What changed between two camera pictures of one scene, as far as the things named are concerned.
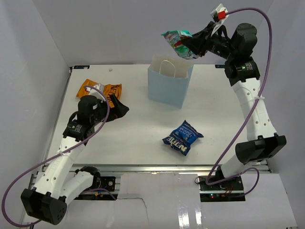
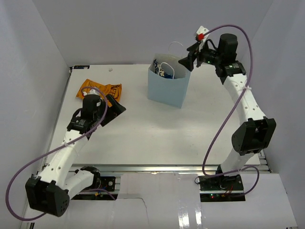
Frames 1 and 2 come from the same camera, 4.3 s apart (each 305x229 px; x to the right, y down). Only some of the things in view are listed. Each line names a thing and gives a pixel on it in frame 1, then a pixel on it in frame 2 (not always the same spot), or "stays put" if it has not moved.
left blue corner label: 81,67 stays put
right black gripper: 197,42 -> 188,62
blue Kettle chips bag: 180,138 -> 159,71
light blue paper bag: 167,77 stays put
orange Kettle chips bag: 109,88 stays put
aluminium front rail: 158,169 stays put
